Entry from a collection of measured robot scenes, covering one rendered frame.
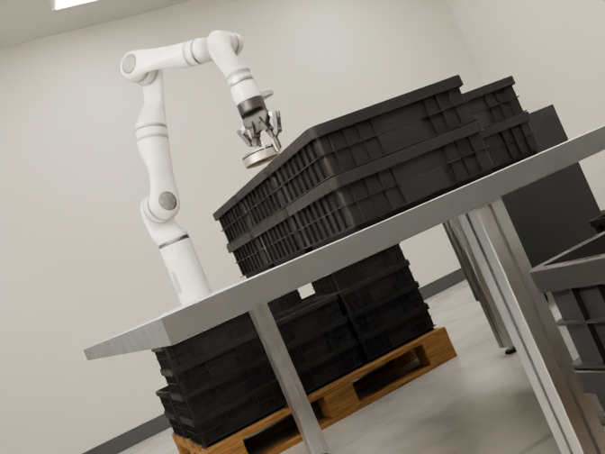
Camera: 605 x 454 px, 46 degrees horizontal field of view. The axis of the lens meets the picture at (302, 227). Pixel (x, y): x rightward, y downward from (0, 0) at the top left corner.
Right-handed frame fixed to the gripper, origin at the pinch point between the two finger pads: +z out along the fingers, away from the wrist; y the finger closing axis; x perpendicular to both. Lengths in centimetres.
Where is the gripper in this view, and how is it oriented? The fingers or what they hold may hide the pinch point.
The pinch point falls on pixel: (269, 149)
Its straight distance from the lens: 195.1
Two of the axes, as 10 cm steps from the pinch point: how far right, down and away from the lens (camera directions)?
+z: 3.9, 9.2, -0.4
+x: 4.4, -1.5, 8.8
